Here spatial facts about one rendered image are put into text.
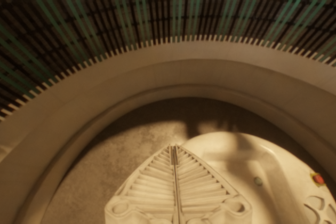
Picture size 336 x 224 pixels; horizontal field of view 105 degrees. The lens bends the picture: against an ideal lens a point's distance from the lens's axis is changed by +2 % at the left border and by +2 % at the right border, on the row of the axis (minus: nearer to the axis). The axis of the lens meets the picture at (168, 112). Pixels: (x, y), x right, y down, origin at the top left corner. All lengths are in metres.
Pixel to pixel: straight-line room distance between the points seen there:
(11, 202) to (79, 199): 0.27
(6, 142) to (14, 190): 0.32
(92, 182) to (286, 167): 0.93
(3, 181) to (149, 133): 0.69
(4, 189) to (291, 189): 1.08
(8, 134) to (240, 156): 0.82
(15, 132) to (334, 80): 1.24
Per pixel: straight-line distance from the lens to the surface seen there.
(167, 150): 0.16
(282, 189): 0.61
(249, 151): 0.57
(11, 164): 0.89
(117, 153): 0.96
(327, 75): 0.87
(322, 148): 1.19
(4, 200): 0.96
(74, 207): 1.02
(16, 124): 0.69
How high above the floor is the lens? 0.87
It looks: 59 degrees down
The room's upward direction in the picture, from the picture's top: 2 degrees counter-clockwise
